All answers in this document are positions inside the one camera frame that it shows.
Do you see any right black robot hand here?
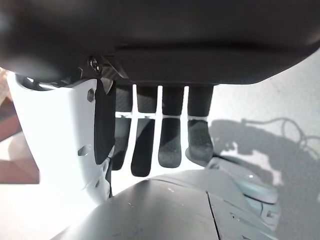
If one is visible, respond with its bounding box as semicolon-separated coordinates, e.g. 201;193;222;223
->
0;0;320;201

